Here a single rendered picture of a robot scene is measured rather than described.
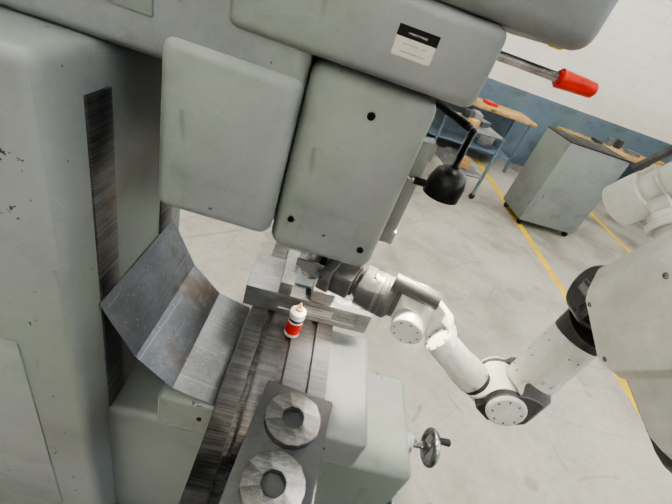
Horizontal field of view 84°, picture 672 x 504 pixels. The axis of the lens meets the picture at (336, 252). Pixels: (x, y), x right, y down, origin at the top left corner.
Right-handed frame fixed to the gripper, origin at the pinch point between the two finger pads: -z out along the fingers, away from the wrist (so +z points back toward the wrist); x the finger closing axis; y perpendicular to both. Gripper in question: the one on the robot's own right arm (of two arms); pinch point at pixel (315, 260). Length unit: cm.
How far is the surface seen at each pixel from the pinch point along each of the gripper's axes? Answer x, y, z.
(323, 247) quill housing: 9.5, -10.6, 3.2
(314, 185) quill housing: 11.0, -21.6, -1.1
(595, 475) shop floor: -106, 126, 164
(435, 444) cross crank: -15, 53, 50
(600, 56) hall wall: -740, -76, 154
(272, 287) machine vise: -8.0, 20.6, -11.0
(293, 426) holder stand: 29.2, 9.1, 12.8
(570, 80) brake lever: 3, -46, 25
